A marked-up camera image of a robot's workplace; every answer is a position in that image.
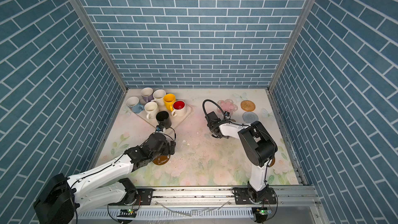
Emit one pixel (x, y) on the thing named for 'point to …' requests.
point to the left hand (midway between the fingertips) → (172, 144)
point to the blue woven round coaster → (249, 117)
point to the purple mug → (147, 93)
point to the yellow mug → (168, 99)
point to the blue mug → (133, 103)
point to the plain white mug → (151, 108)
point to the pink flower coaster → (227, 105)
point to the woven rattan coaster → (247, 105)
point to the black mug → (162, 117)
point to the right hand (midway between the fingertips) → (221, 130)
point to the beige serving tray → (175, 121)
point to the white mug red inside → (179, 108)
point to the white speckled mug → (158, 95)
